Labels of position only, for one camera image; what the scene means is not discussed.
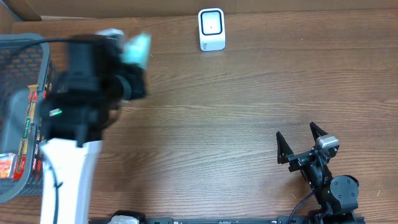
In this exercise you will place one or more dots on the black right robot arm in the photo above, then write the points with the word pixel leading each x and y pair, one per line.
pixel 337 197

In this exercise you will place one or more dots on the grey plastic shopping basket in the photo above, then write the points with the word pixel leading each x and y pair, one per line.
pixel 25 60

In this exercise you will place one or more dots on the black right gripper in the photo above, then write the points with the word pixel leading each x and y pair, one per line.
pixel 285 150

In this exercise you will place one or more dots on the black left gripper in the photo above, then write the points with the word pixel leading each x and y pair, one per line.
pixel 134 86

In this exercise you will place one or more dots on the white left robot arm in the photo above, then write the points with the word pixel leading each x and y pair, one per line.
pixel 68 176

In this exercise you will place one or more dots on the teal wet wipes packet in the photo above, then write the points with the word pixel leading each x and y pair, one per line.
pixel 137 50

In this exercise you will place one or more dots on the red spaghetti packet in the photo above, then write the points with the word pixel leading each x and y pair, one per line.
pixel 29 101

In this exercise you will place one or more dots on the small orange tissue packet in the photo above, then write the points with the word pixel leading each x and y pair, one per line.
pixel 7 165

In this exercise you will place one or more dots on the white barcode scanner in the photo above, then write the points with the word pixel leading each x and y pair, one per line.
pixel 211 29

